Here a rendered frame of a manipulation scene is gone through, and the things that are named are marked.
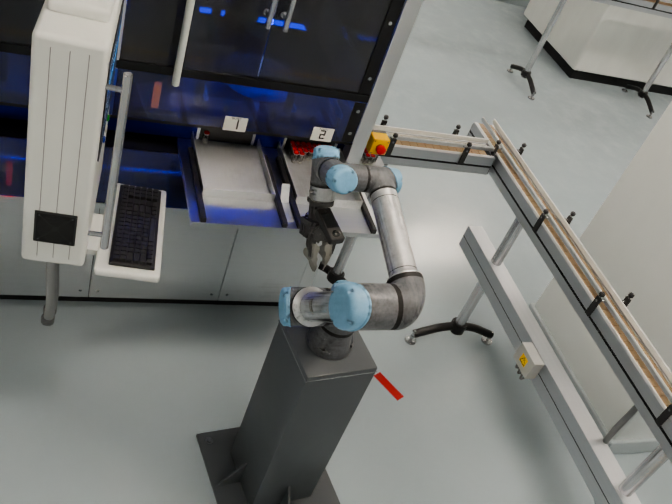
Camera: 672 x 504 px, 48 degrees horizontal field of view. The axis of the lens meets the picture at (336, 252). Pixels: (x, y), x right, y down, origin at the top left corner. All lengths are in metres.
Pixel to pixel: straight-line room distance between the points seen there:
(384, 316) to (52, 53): 1.02
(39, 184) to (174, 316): 1.35
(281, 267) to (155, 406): 0.80
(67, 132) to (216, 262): 1.29
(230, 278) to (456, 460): 1.25
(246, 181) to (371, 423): 1.20
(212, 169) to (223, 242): 0.48
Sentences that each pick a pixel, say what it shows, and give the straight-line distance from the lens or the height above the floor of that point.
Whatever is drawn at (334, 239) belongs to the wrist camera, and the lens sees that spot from 2.07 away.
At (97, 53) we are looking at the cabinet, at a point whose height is 1.53.
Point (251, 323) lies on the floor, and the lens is 3.46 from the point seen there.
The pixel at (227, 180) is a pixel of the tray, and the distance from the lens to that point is 2.73.
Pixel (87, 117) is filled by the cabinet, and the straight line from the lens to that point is 2.07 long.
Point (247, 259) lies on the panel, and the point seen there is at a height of 0.35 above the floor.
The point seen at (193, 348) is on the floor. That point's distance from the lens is 3.30.
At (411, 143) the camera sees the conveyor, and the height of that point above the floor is 0.93.
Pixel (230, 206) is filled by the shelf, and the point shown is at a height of 0.88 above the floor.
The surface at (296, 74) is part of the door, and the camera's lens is 2.73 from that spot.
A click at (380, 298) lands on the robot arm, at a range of 1.80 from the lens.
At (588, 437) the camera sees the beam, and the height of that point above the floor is 0.55.
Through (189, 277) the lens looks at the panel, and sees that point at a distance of 3.26.
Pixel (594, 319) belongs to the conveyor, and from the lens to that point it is 2.87.
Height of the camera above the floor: 2.47
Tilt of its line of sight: 38 degrees down
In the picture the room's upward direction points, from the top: 22 degrees clockwise
